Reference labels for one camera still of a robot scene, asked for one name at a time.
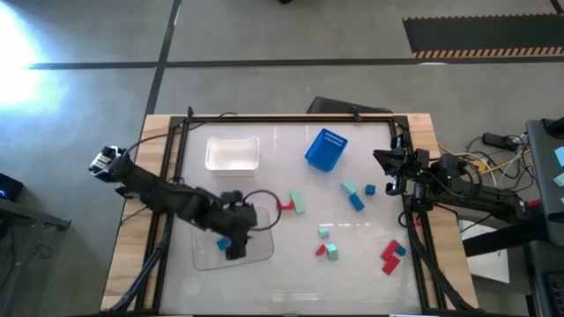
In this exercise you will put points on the white paper sheet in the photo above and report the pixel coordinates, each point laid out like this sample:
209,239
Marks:
489,264

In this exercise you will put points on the black mat with hazard stripes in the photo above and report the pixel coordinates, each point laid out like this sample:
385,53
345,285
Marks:
462,35

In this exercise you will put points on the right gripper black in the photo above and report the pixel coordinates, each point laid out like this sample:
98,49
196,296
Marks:
414,162

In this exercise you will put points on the blue cylinder block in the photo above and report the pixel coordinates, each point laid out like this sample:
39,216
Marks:
356,202

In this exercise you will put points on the black aluminium table frame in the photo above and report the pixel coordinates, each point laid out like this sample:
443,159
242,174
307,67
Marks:
286,119

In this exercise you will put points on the small blue block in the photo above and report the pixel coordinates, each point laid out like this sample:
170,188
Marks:
401,251

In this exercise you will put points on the red arch block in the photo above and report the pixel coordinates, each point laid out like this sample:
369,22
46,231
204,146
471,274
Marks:
288,206

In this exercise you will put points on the black electronic box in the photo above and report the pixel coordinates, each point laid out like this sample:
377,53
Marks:
11,185

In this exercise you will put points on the white plastic bin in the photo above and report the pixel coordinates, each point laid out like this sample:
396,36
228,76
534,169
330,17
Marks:
232,158

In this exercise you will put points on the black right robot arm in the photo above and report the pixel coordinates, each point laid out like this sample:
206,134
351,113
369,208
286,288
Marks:
484,198

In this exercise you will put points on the mint green cube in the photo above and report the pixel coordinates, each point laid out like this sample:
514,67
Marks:
324,233

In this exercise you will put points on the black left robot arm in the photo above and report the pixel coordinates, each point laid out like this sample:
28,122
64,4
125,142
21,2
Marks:
154,193

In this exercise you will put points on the black power strip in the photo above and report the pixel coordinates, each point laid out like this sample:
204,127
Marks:
495,140

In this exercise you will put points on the long red block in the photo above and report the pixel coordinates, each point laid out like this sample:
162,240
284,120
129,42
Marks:
390,250

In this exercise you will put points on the red triangle block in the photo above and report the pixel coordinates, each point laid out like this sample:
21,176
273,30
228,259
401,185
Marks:
320,251

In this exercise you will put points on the blue cube block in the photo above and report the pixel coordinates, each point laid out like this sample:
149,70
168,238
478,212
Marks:
370,189

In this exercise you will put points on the dark grey side cart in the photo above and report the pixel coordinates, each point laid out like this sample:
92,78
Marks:
544,176

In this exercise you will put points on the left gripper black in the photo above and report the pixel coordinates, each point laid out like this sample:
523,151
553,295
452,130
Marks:
240,224

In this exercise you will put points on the clear plastic bin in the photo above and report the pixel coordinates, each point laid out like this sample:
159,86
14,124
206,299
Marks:
260,251

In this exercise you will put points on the blue plastic basket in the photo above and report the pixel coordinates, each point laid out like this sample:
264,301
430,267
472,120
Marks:
325,152

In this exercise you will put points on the black support beam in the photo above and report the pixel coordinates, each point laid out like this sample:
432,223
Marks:
502,240

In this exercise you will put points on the red rectangular block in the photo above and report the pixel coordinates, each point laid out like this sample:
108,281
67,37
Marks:
391,265

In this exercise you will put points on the grey metal stand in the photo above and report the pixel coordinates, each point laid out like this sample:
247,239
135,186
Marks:
31,213

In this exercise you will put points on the red emergency stop button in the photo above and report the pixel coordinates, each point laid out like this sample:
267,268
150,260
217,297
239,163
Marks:
534,203

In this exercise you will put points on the long blue block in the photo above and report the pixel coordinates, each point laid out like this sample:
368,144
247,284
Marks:
223,243

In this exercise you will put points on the long mint green block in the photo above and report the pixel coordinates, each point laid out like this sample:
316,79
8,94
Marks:
297,201

